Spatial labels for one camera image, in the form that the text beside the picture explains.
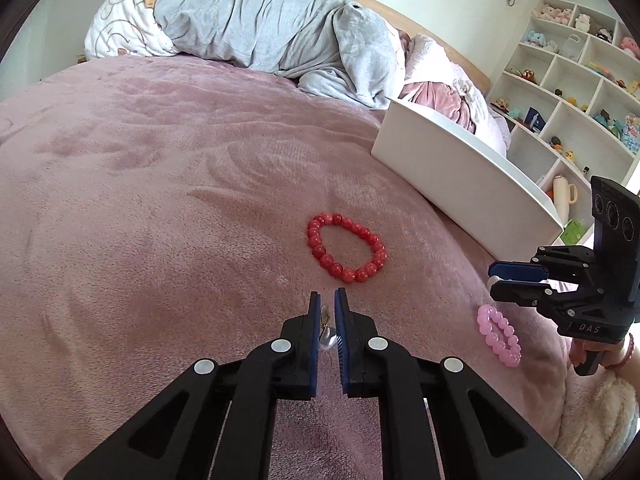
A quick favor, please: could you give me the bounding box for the crumpled pink blanket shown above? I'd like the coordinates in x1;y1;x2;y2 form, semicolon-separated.
397;34;511;153

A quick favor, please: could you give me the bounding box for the person's right forearm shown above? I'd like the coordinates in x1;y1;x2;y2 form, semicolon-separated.
555;360;640;467

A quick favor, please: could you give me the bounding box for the white patterned pillow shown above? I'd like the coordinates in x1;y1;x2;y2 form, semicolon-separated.
84;0;182;61

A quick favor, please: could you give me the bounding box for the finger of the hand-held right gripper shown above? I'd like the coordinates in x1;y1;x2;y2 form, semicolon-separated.
488;245;596;283
489;279;583;322

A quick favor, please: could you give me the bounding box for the pink bead wrist bracelet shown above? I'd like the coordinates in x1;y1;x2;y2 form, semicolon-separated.
619;332;637;367

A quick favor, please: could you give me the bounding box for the red bead bracelet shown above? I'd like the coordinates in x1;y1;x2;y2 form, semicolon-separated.
306;212;388;284

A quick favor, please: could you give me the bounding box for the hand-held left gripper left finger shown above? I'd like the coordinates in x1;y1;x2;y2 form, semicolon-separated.
64;291;322;480

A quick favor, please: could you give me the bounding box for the grey duvet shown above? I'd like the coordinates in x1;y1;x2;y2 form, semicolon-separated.
152;0;412;111

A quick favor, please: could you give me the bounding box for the green box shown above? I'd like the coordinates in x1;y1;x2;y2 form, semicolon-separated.
559;217;593;246

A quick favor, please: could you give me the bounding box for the person's right hand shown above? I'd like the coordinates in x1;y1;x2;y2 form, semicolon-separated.
569;335;632;372

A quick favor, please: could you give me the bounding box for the white rectangular box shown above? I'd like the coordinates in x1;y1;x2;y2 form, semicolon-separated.
371;97;566;247

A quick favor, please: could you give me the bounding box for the white bottle with handle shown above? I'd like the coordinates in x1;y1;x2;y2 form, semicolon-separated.
551;175;579;225

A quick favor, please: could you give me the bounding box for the white cubby shelf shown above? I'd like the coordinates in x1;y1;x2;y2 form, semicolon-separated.
487;0;640;241

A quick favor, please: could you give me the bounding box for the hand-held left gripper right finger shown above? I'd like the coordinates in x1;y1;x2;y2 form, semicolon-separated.
334;287;581;480

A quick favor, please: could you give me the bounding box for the collection of small plush toys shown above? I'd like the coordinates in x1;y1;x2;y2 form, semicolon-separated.
492;2;640;171

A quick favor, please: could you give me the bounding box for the pink plush bed blanket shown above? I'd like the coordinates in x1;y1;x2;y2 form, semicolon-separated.
0;55;601;480

